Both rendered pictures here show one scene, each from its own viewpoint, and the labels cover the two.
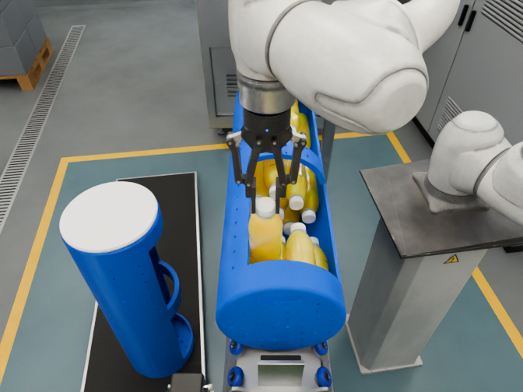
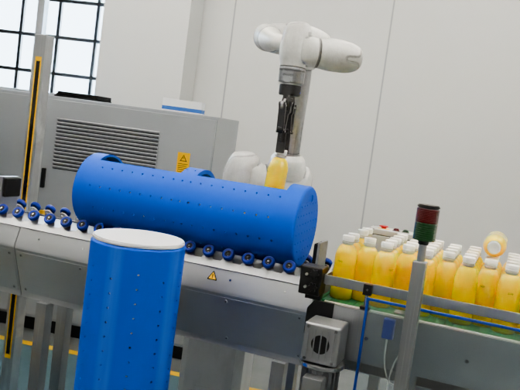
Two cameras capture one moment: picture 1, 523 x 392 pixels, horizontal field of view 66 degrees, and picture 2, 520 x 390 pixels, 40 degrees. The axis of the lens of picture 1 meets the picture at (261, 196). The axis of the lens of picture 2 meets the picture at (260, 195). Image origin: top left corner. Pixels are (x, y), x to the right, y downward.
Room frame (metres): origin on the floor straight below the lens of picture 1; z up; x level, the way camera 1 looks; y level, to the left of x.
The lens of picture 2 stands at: (-0.25, 2.34, 1.40)
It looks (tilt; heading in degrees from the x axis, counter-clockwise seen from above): 5 degrees down; 290
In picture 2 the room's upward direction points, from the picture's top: 8 degrees clockwise
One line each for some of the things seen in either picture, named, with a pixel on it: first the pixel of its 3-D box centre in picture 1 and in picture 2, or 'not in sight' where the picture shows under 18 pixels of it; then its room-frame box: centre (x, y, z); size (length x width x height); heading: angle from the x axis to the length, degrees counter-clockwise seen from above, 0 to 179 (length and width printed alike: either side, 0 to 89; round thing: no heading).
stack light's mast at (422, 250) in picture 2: not in sight; (424, 233); (-0.02, 0.32, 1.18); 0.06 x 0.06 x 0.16
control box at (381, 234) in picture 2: not in sight; (395, 243); (0.15, -0.33, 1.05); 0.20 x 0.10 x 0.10; 0
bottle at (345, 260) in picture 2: not in sight; (343, 268); (0.24, 0.09, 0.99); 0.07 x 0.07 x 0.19
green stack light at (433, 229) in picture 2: not in sight; (425, 231); (-0.02, 0.32, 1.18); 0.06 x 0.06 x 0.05
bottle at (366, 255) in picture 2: not in sight; (365, 271); (0.17, 0.05, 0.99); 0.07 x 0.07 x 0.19
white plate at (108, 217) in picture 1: (110, 214); (139, 238); (0.80, 0.45, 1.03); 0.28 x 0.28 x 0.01
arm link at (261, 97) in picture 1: (267, 85); (291, 76); (0.54, -0.01, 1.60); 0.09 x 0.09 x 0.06
